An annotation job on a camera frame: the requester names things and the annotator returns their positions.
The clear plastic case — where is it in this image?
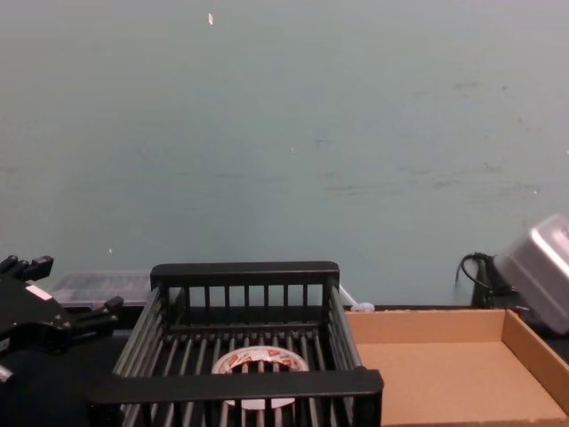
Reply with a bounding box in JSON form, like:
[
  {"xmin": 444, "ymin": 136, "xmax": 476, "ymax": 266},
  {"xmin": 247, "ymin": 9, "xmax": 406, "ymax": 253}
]
[{"xmin": 47, "ymin": 269, "xmax": 152, "ymax": 308}]

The shallow brown cardboard tray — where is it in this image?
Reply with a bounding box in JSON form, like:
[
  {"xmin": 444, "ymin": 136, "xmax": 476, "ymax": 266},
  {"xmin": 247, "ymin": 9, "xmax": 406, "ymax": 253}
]
[{"xmin": 344, "ymin": 308, "xmax": 569, "ymax": 427}]

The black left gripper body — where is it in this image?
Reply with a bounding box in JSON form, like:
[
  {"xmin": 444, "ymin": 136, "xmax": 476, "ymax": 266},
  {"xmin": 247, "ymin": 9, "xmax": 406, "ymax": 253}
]
[{"xmin": 0, "ymin": 274, "xmax": 76, "ymax": 357}]

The black rack with steel bars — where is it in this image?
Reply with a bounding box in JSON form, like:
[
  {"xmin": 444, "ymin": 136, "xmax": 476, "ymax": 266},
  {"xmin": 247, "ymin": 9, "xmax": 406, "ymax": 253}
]
[{"xmin": 84, "ymin": 261, "xmax": 384, "ymax": 427}]

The roll of white tape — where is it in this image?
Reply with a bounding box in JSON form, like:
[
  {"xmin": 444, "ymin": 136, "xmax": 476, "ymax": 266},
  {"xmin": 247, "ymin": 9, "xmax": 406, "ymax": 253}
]
[{"xmin": 211, "ymin": 347, "xmax": 309, "ymax": 411}]

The black corded tool red switch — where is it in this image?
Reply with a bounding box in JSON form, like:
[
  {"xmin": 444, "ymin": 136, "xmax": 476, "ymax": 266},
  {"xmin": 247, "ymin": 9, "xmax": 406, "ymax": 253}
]
[{"xmin": 456, "ymin": 252, "xmax": 533, "ymax": 312}]

